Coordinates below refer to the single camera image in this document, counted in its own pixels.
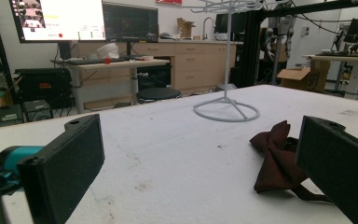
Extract dark monitor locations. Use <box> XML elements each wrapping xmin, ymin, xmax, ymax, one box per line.
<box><xmin>102</xmin><ymin>1</ymin><xmax>159</xmax><ymax>44</ymax></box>

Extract small cardboard box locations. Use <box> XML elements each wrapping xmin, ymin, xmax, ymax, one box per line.
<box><xmin>176</xmin><ymin>17</ymin><xmax>196</xmax><ymax>39</ymax></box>

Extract large lit monitor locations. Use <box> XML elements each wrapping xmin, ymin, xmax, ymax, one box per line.
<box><xmin>8</xmin><ymin>0</ymin><xmax>107</xmax><ymax>44</ymax></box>

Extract light wooden desk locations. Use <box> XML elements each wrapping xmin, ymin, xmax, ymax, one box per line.
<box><xmin>53</xmin><ymin>58</ymin><xmax>171</xmax><ymax>115</ymax></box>

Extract white work table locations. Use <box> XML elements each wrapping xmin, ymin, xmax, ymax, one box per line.
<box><xmin>302</xmin><ymin>54</ymin><xmax>358</xmax><ymax>101</ymax></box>

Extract white crumpled bag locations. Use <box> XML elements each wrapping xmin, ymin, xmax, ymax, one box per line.
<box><xmin>96</xmin><ymin>42</ymin><xmax>120</xmax><ymax>60</ymax></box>

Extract dark red bow tie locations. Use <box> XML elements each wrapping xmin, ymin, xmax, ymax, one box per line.
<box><xmin>249</xmin><ymin>119</ymin><xmax>332</xmax><ymax>203</ymax></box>

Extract black metal frame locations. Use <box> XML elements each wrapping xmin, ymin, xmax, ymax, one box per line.
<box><xmin>241</xmin><ymin>0</ymin><xmax>358</xmax><ymax>89</ymax></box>

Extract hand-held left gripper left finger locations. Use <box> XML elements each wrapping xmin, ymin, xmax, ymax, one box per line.
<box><xmin>16</xmin><ymin>113</ymin><xmax>106</xmax><ymax>224</ymax></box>

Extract black equipment case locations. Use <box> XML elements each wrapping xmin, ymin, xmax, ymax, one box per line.
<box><xmin>14</xmin><ymin>67</ymin><xmax>73</xmax><ymax>110</ymax></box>

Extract black shelf post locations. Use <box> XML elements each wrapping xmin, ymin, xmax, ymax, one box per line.
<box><xmin>0</xmin><ymin>0</ymin><xmax>19</xmax><ymax>105</ymax></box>

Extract round black stool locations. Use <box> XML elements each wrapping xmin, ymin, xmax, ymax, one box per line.
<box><xmin>136</xmin><ymin>87</ymin><xmax>183</xmax><ymax>105</ymax></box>

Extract curved metal faucet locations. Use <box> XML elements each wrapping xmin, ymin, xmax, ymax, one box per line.
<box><xmin>201</xmin><ymin>17</ymin><xmax>216</xmax><ymax>41</ymax></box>

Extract wooden drawer cabinet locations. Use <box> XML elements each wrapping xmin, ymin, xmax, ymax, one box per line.
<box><xmin>77</xmin><ymin>40</ymin><xmax>241</xmax><ymax>92</ymax></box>

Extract white wire rack stand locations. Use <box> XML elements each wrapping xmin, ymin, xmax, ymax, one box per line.
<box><xmin>180</xmin><ymin>0</ymin><xmax>269</xmax><ymax>123</ymax></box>

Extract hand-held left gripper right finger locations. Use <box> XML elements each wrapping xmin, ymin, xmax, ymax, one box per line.
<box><xmin>295</xmin><ymin>115</ymin><xmax>358</xmax><ymax>224</ymax></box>

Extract black electronics box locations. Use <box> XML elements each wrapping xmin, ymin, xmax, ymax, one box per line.
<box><xmin>22</xmin><ymin>99</ymin><xmax>54</xmax><ymax>123</ymax></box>

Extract open cardboard box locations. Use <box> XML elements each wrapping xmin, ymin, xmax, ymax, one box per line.
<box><xmin>276</xmin><ymin>59</ymin><xmax>331</xmax><ymax>93</ymax></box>

